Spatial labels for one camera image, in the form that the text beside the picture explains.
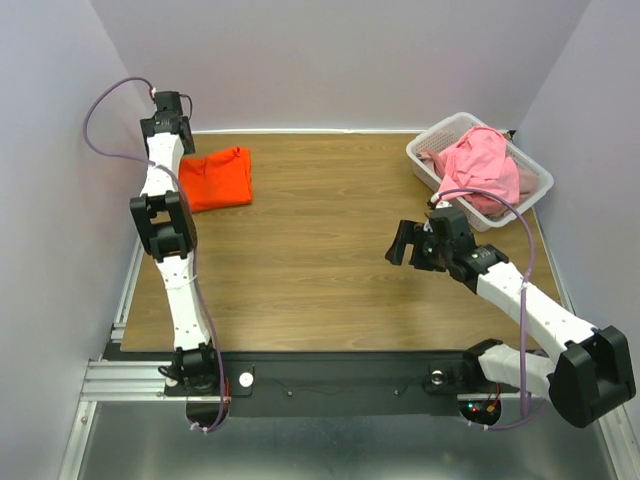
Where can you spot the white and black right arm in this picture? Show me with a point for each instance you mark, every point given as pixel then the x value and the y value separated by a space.
pixel 585 372

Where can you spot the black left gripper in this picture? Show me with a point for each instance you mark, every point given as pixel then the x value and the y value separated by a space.
pixel 189 145

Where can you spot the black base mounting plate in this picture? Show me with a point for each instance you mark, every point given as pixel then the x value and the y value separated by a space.
pixel 348 384

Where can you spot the orange t shirt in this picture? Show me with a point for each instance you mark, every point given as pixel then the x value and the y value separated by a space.
pixel 219 180

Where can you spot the aluminium frame rail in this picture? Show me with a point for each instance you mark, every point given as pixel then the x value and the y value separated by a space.
pixel 129 381

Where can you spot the dusty pink t shirt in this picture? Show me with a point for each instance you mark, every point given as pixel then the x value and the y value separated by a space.
pixel 491 172

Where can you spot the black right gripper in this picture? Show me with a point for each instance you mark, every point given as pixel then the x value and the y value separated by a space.
pixel 417 245

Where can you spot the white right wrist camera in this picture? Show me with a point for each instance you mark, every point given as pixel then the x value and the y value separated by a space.
pixel 436 202

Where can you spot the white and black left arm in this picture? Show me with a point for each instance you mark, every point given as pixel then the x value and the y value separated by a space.
pixel 167 232

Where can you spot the white perforated plastic basket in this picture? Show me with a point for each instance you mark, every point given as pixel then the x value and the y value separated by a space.
pixel 484 213

